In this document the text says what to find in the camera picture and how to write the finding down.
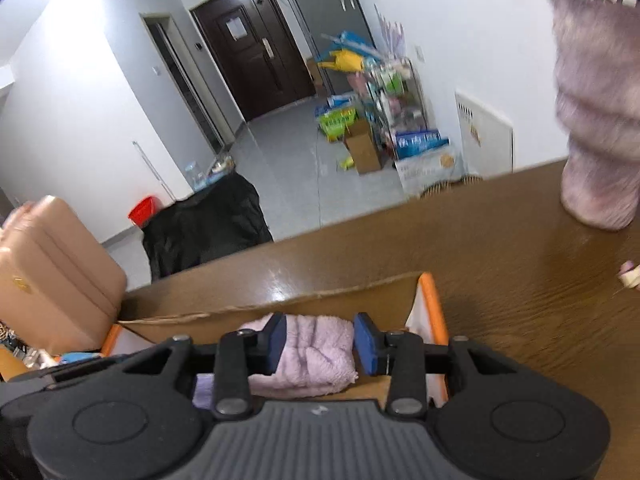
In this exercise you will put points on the pink ribbed suitcase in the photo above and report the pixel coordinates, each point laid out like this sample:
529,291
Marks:
60,280

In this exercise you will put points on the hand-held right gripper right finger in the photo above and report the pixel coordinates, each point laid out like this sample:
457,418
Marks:
366,345

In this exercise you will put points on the pink stone vase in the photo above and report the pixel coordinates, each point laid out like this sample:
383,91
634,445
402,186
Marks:
600,135

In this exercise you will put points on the red bucket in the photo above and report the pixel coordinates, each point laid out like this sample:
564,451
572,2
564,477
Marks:
144,211

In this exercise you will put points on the blue plastic item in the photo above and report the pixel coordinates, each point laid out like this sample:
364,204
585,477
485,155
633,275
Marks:
355,42

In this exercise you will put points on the fallen pale petal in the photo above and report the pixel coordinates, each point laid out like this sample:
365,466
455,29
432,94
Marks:
630,275

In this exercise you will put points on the dark interior doorway frame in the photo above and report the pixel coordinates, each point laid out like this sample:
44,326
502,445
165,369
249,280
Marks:
180,80

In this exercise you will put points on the grey refrigerator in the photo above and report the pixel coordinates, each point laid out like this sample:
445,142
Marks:
320,0

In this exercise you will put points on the black padded jacket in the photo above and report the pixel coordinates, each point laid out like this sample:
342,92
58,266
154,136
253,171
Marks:
210,225

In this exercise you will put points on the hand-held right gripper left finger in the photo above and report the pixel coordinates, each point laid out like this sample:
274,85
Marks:
276,345

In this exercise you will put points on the brown open cardboard box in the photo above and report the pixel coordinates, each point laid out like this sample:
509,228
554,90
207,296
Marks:
362,147

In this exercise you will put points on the yellow plastic item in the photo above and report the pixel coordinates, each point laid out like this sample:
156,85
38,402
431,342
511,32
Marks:
342,61

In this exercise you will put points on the white paper notice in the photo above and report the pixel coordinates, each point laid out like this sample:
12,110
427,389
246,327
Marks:
236,29

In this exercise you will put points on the lilac fluffy towel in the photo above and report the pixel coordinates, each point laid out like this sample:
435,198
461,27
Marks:
320,355

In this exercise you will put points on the blue white package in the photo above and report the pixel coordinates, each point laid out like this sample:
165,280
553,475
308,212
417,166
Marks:
422,160

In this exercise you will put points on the red printed cardboard box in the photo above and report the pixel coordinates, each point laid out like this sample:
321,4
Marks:
325,307

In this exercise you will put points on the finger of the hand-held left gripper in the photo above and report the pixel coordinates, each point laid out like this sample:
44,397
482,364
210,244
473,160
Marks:
75,373

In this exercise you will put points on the dark brown entrance door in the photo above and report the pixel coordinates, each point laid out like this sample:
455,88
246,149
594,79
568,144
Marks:
250,50

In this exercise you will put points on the clear water jug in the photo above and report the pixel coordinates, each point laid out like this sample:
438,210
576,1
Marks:
196,177

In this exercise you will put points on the white wall panel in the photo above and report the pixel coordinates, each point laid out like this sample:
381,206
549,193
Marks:
485,132

